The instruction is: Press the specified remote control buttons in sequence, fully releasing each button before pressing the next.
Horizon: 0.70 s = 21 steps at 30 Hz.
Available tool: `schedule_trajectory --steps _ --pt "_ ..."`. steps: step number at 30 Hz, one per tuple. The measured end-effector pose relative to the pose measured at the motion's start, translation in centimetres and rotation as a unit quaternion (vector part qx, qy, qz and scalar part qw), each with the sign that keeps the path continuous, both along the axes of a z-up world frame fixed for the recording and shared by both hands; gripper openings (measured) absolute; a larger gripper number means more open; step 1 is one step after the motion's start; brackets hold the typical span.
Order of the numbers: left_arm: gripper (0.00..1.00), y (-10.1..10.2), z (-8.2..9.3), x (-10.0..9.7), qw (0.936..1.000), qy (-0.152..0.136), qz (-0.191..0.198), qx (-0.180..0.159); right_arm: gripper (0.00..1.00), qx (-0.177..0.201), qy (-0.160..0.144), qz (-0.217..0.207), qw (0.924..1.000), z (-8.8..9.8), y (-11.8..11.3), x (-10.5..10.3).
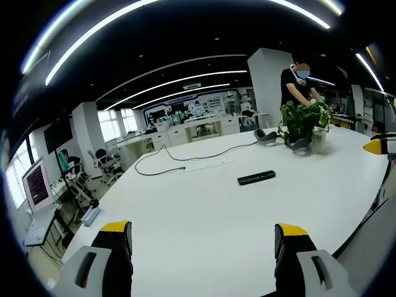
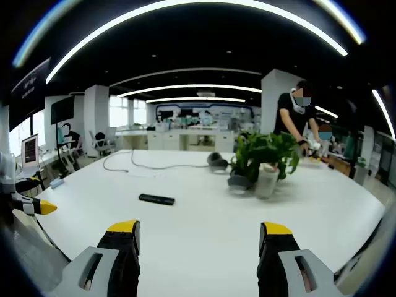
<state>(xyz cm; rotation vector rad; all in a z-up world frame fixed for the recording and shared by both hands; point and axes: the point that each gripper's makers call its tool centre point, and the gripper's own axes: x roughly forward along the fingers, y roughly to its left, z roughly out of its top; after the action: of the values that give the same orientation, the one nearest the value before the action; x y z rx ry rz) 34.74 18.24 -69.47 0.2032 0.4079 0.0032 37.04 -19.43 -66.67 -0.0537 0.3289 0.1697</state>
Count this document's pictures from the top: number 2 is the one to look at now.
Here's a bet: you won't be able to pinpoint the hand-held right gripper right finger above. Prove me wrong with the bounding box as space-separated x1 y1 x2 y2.
256 221 350 297

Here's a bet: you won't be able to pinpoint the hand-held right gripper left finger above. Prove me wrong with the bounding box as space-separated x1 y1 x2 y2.
43 220 142 297

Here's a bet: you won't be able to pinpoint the black remote control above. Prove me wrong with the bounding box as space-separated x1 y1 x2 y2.
139 193 176 206

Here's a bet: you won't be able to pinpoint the white framed computer monitor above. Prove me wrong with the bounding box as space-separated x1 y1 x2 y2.
20 133 40 170

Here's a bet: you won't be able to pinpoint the grey mesh office chair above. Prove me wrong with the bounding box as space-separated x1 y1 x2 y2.
11 209 72 293

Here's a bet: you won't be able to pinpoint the black television screen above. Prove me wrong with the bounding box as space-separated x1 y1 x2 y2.
50 95 75 125

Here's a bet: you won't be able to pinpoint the white office chair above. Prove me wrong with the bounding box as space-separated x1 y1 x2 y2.
88 126 118 157

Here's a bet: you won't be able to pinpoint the black hanging display screen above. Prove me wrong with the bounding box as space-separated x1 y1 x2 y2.
8 56 52 132

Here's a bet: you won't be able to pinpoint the grey round pot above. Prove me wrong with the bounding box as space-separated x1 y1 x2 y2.
227 173 253 196

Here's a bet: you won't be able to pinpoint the green leafy plant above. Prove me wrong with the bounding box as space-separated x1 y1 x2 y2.
230 131 301 184

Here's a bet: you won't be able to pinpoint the dark grey headphones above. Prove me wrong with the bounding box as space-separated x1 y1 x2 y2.
206 152 230 174

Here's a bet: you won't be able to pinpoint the white cabinet counter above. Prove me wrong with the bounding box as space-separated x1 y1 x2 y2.
115 127 236 153

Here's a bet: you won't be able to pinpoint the straight ceiling light strip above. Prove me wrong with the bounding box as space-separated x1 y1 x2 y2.
116 84 264 98

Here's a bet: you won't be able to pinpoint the long curved ceiling light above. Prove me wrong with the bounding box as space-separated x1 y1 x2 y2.
45 0 349 85

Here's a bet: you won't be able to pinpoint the grey cable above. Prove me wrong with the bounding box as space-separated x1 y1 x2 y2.
102 149 215 173

